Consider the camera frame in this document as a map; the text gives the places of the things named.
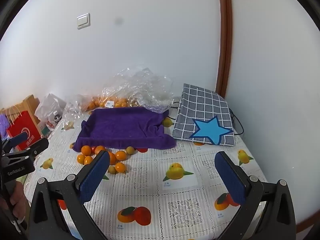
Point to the red paper bag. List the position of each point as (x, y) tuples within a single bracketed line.
[(25, 130)]

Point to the brown wooden door frame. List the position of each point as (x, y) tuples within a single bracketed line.
[(224, 35)]

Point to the grey checked bag blue star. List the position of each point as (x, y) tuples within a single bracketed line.
[(200, 105)]

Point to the clear bag of orange kumquats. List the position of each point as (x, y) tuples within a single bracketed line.
[(100, 102)]

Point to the purple towel covered tray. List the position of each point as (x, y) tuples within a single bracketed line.
[(120, 127)]

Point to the empty clear plastic bag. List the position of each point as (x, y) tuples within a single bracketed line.
[(70, 115)]

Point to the white light switch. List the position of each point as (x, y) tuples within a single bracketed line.
[(83, 21)]

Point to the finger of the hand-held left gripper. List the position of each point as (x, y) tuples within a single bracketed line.
[(17, 140), (35, 147)]

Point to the blue star cutout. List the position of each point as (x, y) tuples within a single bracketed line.
[(210, 131)]

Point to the clear bag of yellow fruits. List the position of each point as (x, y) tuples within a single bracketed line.
[(145, 85)]

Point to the white green carton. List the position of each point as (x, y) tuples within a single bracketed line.
[(46, 128)]

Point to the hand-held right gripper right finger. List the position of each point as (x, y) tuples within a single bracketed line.
[(230, 180)]

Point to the person's left hand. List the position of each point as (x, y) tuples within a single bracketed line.
[(18, 201)]

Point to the purple striped cloth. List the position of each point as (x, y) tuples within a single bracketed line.
[(3, 123)]

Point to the small red fruit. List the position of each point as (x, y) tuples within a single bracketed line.
[(93, 150)]

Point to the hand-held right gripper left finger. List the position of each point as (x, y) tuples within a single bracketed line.
[(95, 177)]

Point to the white plastic bag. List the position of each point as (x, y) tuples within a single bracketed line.
[(48, 105)]

